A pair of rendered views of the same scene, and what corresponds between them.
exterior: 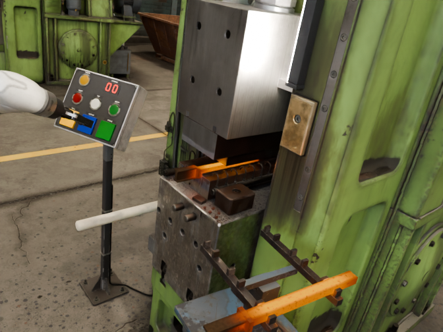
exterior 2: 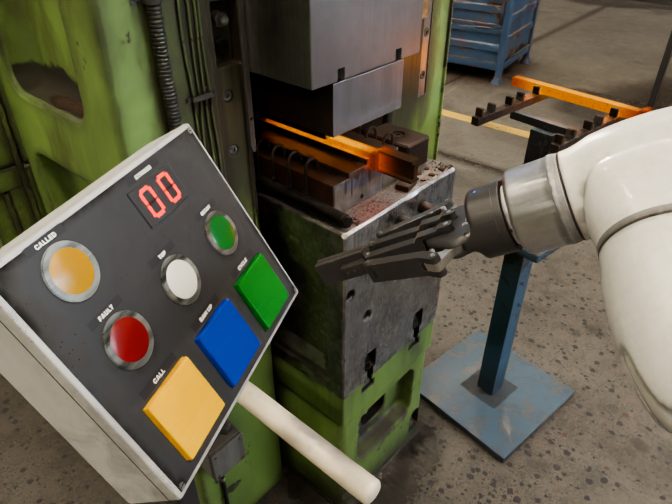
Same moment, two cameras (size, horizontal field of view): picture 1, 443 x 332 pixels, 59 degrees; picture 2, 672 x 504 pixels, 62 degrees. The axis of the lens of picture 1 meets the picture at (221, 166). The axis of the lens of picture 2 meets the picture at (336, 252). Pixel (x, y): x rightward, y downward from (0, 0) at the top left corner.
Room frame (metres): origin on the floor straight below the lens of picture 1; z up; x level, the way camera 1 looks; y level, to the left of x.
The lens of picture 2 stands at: (1.45, 1.08, 1.47)
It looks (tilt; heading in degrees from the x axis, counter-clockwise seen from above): 35 degrees down; 265
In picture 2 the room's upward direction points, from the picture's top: straight up
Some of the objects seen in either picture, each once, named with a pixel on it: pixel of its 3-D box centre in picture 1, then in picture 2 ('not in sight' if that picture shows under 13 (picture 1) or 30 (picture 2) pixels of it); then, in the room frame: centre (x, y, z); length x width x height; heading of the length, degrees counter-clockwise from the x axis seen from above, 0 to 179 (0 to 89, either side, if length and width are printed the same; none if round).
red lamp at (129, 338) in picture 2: (77, 97); (129, 339); (1.61, 0.67, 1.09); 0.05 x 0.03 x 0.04; 43
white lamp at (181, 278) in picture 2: (95, 103); (181, 279); (1.58, 0.57, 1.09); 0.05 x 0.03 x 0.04; 43
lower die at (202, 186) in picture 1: (234, 168); (292, 149); (1.44, -0.05, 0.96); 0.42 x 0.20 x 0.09; 133
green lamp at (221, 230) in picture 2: (114, 109); (221, 232); (1.54, 0.48, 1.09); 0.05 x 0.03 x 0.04; 43
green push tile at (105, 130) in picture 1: (106, 130); (260, 291); (1.50, 0.50, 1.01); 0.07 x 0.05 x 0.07; 68
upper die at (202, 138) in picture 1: (241, 130); (288, 73); (1.44, -0.05, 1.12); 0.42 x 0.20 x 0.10; 133
